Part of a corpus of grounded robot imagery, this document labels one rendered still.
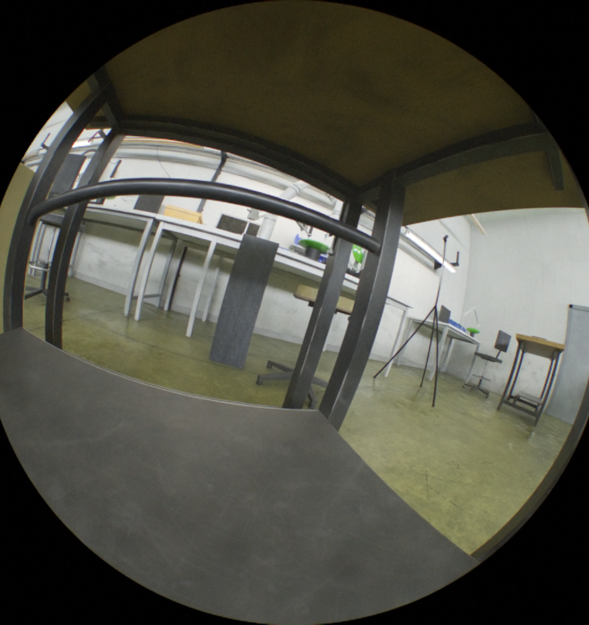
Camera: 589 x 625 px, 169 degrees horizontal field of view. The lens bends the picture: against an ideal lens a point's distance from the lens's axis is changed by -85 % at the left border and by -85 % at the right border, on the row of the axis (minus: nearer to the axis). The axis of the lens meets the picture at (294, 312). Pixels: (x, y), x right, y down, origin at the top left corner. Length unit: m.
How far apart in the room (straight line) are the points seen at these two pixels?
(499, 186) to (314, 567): 0.73
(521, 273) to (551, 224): 1.61
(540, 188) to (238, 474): 0.79
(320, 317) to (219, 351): 0.88
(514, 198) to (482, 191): 0.10
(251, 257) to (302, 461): 1.15
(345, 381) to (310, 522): 0.29
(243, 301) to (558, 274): 5.74
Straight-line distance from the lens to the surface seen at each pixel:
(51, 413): 0.36
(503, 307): 5.48
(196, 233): 1.77
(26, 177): 0.76
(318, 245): 1.71
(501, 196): 0.65
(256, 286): 1.25
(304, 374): 0.61
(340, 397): 0.46
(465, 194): 0.65
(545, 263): 5.70
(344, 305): 1.11
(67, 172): 1.80
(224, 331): 1.29
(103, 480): 0.27
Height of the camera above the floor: 0.50
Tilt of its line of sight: 2 degrees down
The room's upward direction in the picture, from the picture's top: 17 degrees clockwise
